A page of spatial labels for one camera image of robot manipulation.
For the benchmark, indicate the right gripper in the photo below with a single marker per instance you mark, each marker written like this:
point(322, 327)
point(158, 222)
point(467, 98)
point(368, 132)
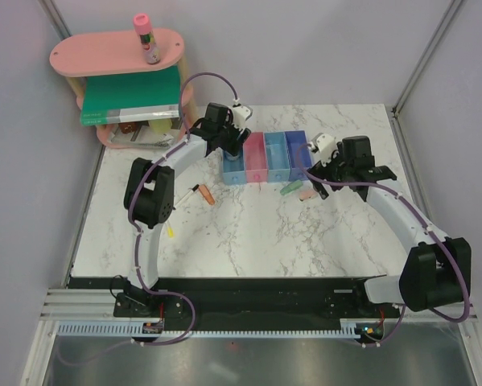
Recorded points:
point(319, 170)

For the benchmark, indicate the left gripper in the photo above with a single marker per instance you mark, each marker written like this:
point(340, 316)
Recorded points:
point(235, 147)

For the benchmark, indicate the light blue bin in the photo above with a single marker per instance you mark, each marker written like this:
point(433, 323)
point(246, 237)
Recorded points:
point(233, 173)
point(278, 164)

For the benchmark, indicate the pink plastic bin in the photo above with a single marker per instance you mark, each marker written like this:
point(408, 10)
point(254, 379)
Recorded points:
point(254, 153)

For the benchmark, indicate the pink eraser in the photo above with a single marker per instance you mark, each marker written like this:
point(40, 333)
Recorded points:
point(307, 194)

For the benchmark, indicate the dark blue plastic bin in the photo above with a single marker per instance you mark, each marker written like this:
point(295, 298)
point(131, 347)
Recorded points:
point(297, 152)

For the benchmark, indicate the clear round pin jar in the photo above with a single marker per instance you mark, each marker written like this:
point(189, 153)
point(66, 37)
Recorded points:
point(232, 157)

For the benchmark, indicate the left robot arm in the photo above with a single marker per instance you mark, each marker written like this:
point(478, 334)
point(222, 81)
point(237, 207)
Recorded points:
point(150, 190)

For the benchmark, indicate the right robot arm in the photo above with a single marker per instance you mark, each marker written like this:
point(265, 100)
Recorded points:
point(437, 273)

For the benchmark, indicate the green eraser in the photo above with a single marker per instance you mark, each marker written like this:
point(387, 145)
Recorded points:
point(290, 187)

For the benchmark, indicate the orange highlighter marker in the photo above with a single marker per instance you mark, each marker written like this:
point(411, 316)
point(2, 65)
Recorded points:
point(206, 193)

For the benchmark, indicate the yellow cup on shelf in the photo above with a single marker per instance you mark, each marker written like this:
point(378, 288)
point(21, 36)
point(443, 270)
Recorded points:
point(160, 126)

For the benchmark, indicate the black white pen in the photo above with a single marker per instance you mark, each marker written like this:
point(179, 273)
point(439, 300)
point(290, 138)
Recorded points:
point(186, 196)

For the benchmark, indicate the green book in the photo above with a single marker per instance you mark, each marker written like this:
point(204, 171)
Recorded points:
point(140, 96)

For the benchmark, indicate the brown toy on shelf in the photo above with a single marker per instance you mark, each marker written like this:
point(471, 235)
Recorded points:
point(127, 127)

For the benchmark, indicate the yellow capped pen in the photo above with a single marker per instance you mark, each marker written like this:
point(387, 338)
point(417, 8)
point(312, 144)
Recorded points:
point(170, 232)

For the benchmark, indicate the pink capped bottle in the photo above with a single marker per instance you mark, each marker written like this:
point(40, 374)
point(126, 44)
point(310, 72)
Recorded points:
point(144, 30)

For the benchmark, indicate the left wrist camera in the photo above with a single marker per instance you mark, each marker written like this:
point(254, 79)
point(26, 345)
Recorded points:
point(241, 114)

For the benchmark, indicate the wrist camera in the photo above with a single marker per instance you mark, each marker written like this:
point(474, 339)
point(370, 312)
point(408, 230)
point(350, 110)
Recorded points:
point(241, 114)
point(324, 145)

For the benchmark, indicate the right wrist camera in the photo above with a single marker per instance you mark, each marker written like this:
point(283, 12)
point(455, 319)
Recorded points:
point(324, 145)

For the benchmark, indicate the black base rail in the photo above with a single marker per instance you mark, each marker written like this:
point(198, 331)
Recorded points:
point(260, 303)

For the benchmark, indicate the aluminium frame post right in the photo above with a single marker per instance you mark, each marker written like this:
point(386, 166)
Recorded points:
point(442, 29)

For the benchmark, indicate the aluminium frame post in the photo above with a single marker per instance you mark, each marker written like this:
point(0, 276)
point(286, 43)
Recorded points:
point(55, 17)
point(442, 29)

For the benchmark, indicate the aluminium frame post left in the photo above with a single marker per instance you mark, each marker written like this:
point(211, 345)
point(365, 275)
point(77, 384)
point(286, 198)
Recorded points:
point(55, 17)

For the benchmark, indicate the white cable duct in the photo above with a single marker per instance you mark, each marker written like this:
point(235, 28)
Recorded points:
point(155, 328)

